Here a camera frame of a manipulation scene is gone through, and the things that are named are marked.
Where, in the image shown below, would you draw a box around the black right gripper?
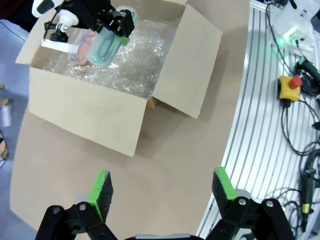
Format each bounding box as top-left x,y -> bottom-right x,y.
55,0 -> 136,46

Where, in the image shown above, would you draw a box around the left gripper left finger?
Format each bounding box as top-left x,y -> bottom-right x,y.
34,169 -> 136,240

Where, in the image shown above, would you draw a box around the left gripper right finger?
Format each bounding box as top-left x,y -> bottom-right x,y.
197,166 -> 296,240

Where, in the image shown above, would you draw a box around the translucent green glasses case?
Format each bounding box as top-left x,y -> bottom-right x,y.
87,5 -> 139,67

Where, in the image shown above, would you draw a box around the translucent pink glasses case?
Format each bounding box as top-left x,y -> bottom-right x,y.
67,26 -> 98,66

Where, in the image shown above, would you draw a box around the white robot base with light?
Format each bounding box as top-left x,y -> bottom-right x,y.
268,0 -> 316,52

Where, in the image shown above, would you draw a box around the clear bubble wrap sheet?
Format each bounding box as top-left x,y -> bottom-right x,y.
42,19 -> 179,99

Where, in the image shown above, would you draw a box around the open brown cardboard box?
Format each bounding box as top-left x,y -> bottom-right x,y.
15,0 -> 224,158

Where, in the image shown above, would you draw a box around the black tool with yellow band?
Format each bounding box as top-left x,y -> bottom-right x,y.
300,168 -> 317,233

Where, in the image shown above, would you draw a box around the person in maroon sweater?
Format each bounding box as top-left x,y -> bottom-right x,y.
0,0 -> 38,33

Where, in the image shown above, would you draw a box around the yellow red emergency stop button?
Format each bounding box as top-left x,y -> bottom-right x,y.
277,74 -> 304,102

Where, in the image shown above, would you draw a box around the grey metal cylinder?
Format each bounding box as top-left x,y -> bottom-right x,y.
0,104 -> 13,127

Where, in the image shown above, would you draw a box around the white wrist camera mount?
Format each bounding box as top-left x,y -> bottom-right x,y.
41,9 -> 78,54

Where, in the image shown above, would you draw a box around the aluminium slotted base plate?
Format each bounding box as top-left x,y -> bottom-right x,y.
196,0 -> 320,240

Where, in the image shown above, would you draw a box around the black emergency stop cable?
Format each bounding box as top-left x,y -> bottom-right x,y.
281,99 -> 320,157

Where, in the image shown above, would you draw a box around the black cable bundle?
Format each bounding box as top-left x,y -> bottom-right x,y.
297,69 -> 320,96

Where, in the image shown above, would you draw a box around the green black cable plug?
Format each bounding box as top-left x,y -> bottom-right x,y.
294,55 -> 316,76

